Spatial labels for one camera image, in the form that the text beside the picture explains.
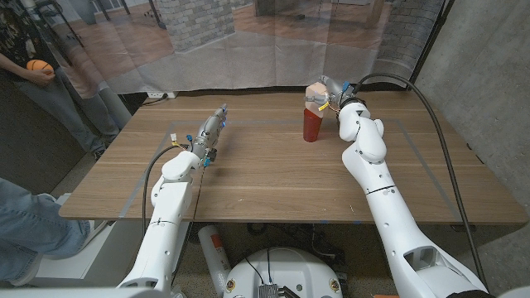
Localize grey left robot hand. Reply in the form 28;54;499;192
190;103;229;166

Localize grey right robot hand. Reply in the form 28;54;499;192
305;74;366;113

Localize pale pink jewelry box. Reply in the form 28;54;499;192
305;81;330;119

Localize red plastic cup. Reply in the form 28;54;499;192
302;108;325;143

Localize printed room backdrop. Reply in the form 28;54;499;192
24;0;446;95

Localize black backdrop stand pole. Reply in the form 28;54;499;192
405;0;455;91

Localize white cylinder with orange label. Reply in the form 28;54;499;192
197;224;232;297

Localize white robot torso base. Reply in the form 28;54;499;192
223;247;344;298

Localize dark cabinet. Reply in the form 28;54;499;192
0;78;88;195

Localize small orange ball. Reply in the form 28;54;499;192
26;59;55;76

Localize seated person in blue jeans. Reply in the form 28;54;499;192
0;177;92;286

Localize standing person in dark shirt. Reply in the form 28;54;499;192
0;0;122;161

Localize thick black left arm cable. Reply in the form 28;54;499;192
141;144;190;237

